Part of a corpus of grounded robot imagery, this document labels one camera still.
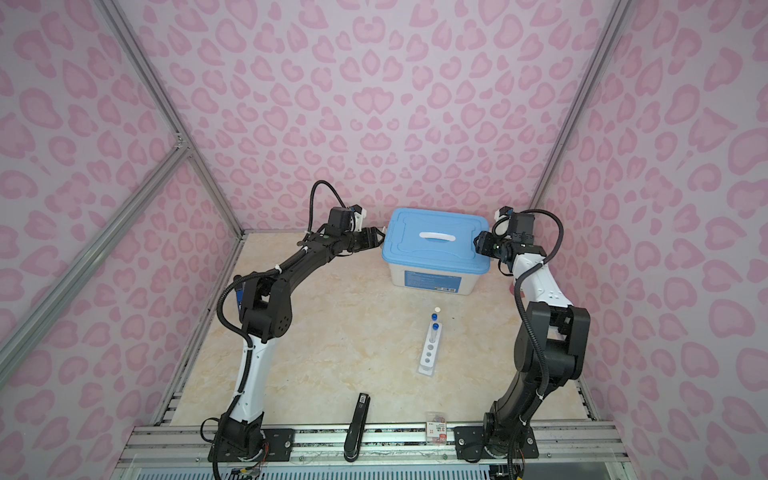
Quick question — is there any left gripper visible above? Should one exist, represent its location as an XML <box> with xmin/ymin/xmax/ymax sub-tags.
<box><xmin>340</xmin><ymin>226</ymin><xmax>386</xmax><ymax>252</ymax></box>

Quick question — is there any black stapler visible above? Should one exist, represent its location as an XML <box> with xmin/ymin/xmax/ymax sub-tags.
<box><xmin>343</xmin><ymin>392</ymin><xmax>371</xmax><ymax>463</ymax></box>

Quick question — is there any white test tube rack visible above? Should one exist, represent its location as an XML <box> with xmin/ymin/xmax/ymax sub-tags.
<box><xmin>418</xmin><ymin>322</ymin><xmax>443</xmax><ymax>376</ymax></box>

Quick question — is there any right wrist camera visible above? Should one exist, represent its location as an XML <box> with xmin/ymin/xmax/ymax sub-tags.
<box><xmin>492</xmin><ymin>206</ymin><xmax>514</xmax><ymax>230</ymax></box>

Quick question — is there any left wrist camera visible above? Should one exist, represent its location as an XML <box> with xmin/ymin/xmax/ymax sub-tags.
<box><xmin>350</xmin><ymin>204</ymin><xmax>367</xmax><ymax>232</ymax></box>

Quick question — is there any white plastic storage bin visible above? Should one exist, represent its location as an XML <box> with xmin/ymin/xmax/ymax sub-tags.
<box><xmin>389</xmin><ymin>264</ymin><xmax>481</xmax><ymax>295</ymax></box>

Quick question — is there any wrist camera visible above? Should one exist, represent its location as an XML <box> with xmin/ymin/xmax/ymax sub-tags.
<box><xmin>350</xmin><ymin>204</ymin><xmax>367</xmax><ymax>232</ymax></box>
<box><xmin>492</xmin><ymin>206</ymin><xmax>514</xmax><ymax>230</ymax></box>

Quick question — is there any staples box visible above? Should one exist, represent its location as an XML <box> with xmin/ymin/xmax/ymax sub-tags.
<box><xmin>425</xmin><ymin>411</ymin><xmax>447</xmax><ymax>445</ymax></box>

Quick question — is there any blue plastic bin lid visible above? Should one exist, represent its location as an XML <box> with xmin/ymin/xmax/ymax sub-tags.
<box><xmin>382</xmin><ymin>208</ymin><xmax>490</xmax><ymax>275</ymax></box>

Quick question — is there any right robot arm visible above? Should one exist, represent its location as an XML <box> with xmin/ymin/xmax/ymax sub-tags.
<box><xmin>474</xmin><ymin>207</ymin><xmax>591</xmax><ymax>471</ymax></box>

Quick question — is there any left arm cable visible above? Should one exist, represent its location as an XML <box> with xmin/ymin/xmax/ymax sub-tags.
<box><xmin>307</xmin><ymin>179</ymin><xmax>349</xmax><ymax>238</ymax></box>

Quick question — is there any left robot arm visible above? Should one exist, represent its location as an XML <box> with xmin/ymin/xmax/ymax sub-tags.
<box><xmin>208</xmin><ymin>205</ymin><xmax>384</xmax><ymax>466</ymax></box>

